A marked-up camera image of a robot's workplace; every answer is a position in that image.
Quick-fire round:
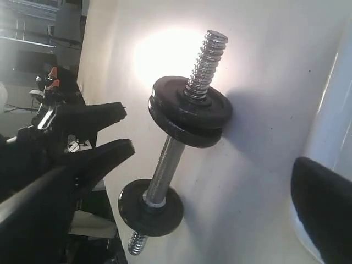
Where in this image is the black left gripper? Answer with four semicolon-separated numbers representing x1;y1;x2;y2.
1;102;135;202

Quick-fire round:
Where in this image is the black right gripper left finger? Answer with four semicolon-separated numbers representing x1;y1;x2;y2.
1;167;79;263

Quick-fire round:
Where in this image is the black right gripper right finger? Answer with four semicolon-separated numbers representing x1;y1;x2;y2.
291;157;351;263

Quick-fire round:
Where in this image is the black weight plate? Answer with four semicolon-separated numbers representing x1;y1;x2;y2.
148;96;223;148
118;179;184;237
152;76;233;129

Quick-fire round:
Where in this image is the chrome dumbbell bar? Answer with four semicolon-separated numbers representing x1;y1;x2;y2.
118;30;233;256

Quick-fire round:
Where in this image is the white plastic tray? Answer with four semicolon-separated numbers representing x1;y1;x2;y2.
290;52;352;264

